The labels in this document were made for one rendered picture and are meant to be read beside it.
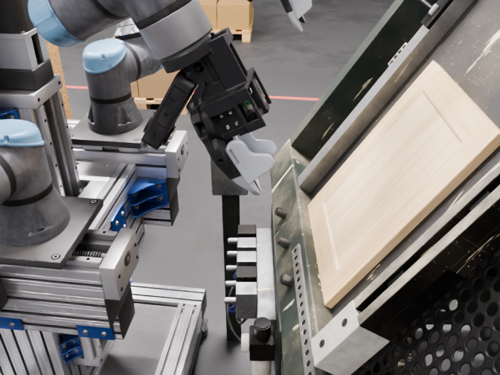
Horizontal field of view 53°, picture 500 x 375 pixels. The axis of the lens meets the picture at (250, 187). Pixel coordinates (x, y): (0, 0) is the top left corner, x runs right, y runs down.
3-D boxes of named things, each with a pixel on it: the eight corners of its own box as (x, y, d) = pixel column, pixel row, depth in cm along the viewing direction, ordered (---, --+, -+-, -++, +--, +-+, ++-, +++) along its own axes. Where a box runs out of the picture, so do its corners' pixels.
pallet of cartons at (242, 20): (197, 15, 660) (196, -17, 638) (262, 18, 649) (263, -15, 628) (173, 41, 566) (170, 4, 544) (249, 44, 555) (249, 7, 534)
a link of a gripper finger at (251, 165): (289, 194, 64) (255, 134, 60) (248, 209, 66) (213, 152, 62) (290, 181, 67) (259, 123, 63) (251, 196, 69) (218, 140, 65)
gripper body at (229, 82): (268, 132, 59) (218, 38, 54) (205, 158, 62) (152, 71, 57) (274, 106, 65) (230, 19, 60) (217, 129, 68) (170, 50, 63)
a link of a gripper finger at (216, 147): (239, 181, 62) (203, 122, 58) (228, 186, 63) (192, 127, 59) (244, 162, 66) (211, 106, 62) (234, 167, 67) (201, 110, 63)
